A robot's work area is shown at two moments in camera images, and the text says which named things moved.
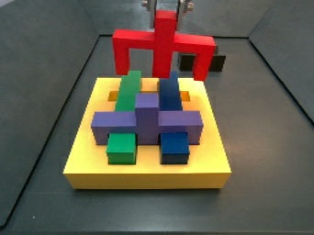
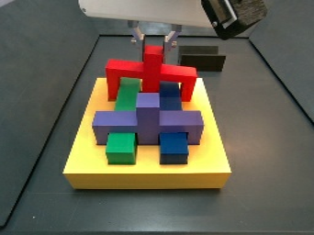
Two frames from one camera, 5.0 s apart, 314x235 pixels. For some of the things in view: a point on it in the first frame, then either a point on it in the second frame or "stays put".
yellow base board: (88, 171) stays put
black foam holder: (187, 61) stays put
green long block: (121, 151) stays put
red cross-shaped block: (164, 41) to (151, 71)
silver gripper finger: (151, 4) to (137, 34)
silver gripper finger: (184, 6) to (171, 40)
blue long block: (172, 142) stays put
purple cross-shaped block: (147, 122) stays put
